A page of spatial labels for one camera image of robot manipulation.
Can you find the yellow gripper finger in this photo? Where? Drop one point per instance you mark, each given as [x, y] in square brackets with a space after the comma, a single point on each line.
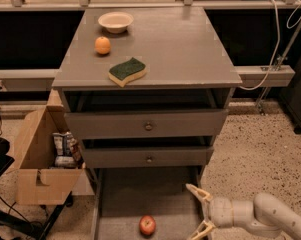
[203, 230]
[200, 194]

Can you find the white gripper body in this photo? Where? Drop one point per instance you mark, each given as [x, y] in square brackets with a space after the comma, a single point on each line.
[220, 212]

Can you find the red apple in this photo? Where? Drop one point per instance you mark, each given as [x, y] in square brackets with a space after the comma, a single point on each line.
[147, 225]

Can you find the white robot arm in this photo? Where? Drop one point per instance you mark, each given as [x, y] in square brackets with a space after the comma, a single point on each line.
[264, 216]

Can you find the grey middle drawer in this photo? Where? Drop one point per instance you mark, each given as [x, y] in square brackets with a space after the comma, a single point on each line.
[146, 157]

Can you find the grey open bottom drawer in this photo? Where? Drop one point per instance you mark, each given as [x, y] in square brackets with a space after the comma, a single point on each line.
[124, 195]

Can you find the grey top drawer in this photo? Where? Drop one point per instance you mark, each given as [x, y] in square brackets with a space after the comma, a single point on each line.
[141, 124]

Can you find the grey wooden drawer cabinet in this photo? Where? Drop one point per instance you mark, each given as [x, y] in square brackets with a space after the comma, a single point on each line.
[187, 68]

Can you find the dark cabinet at right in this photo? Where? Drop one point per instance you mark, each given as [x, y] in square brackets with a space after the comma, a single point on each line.
[291, 98]

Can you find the snack packages in box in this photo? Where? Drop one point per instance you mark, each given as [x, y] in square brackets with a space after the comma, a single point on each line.
[67, 150]

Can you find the green yellow sponge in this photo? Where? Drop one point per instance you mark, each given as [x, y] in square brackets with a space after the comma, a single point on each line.
[126, 72]

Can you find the brown cardboard box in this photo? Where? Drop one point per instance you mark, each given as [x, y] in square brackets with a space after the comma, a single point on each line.
[39, 181]

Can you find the orange fruit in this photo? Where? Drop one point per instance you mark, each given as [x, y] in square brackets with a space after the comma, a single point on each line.
[102, 45]

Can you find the white bowl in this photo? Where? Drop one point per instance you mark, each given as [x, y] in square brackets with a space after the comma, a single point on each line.
[116, 22]

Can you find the black chair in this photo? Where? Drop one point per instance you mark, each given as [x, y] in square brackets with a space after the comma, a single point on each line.
[32, 229]

